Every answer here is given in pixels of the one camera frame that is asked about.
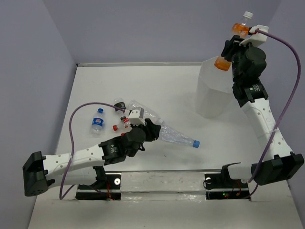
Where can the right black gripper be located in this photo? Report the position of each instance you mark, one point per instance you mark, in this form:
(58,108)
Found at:
(232,45)

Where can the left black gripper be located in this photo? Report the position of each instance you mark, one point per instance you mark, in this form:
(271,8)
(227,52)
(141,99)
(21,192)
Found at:
(151,130)

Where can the crushed blue cap bottle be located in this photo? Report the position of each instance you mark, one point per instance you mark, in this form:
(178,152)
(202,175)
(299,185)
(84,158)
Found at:
(170,135)

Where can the small red cap bottle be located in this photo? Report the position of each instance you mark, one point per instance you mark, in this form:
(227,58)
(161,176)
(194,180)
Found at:
(122,125)

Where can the clear capless bottle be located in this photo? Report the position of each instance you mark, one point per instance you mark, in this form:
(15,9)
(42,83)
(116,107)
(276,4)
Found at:
(148,113)

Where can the black label clear bottle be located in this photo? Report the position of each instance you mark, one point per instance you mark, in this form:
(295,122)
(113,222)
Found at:
(120,106)

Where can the blue pepsi label bottle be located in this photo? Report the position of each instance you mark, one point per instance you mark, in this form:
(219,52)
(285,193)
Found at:
(97,123)

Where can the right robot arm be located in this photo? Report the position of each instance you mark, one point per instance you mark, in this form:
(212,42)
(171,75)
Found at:
(279,161)

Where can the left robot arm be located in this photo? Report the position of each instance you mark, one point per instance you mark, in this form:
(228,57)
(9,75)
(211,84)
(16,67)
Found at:
(84,167)

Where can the white plastic bin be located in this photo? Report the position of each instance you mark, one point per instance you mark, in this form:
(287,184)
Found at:
(214,90)

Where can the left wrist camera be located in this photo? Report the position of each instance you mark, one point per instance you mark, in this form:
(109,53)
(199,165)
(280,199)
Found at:
(136,116)

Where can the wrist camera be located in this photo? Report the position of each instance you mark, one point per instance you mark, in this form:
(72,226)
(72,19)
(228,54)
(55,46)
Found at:
(136,116)
(256,38)

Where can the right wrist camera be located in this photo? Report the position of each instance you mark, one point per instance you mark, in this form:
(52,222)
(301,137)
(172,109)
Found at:
(256,38)

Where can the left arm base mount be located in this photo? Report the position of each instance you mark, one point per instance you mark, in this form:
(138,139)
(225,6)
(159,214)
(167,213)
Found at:
(108,190)

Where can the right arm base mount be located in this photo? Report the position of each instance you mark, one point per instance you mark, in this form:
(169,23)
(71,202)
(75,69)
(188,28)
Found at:
(220,186)

